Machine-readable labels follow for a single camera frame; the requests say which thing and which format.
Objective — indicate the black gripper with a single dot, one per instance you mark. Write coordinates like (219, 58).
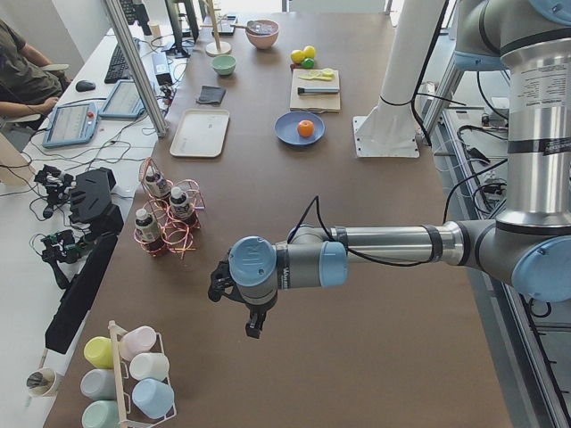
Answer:
(255, 310)

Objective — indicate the blue round plate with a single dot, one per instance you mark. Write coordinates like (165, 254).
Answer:
(286, 128)

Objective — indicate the orange mandarin fruit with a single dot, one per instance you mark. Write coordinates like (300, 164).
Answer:
(305, 128)

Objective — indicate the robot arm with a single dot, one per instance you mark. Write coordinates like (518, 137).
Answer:
(526, 245)

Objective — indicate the bottle lower left rack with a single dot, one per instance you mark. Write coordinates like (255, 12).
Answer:
(182, 207)

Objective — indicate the pastel cup rack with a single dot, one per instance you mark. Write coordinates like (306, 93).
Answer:
(129, 384)

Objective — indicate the bottle lower right rack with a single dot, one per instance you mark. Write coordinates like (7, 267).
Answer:
(149, 234)

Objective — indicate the bottle top of rack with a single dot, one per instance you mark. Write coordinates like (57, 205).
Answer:
(157, 185)

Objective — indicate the cream rabbit tray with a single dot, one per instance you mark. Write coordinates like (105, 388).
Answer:
(200, 133)

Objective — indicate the wooden cutting board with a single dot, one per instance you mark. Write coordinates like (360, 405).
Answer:
(316, 103)

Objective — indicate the grey folded cloth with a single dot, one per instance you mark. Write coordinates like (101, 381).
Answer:
(212, 95)

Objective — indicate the steel muddler black tip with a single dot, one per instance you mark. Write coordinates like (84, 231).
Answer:
(317, 90)

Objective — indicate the blue teach pendant far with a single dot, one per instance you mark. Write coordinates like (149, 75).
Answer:
(123, 103)

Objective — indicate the blue teach pendant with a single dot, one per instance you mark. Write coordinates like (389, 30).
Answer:
(123, 103)
(71, 125)

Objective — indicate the yellow plastic knife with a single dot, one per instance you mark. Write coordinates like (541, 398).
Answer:
(321, 75)

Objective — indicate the green bowl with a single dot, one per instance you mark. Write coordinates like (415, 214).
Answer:
(224, 65)

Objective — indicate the green lime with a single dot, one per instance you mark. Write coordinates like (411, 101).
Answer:
(308, 63)

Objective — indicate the yellow lemon upper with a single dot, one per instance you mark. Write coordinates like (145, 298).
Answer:
(297, 56)

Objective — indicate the yellow lemon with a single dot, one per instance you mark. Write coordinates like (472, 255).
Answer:
(309, 51)
(297, 56)

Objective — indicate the blue teach pendant near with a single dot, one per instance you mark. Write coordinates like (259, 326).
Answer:
(71, 125)

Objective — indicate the wooden cup stand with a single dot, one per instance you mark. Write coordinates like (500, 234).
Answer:
(217, 47)

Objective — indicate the yellow lemon lower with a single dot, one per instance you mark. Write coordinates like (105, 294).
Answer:
(309, 51)

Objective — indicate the black keyboard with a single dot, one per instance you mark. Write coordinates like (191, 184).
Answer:
(118, 68)

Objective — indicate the pink bowl of ice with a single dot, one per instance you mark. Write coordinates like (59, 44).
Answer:
(264, 41)

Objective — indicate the black computer mouse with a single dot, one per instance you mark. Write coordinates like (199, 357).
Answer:
(85, 86)

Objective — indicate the metal ice scoop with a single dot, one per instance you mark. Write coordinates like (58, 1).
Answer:
(255, 27)

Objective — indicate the seated person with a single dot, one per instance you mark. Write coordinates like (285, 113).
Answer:
(26, 88)

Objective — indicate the copper wire bottle rack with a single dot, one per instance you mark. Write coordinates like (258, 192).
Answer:
(177, 235)

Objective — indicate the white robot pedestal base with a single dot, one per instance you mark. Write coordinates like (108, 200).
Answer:
(389, 130)

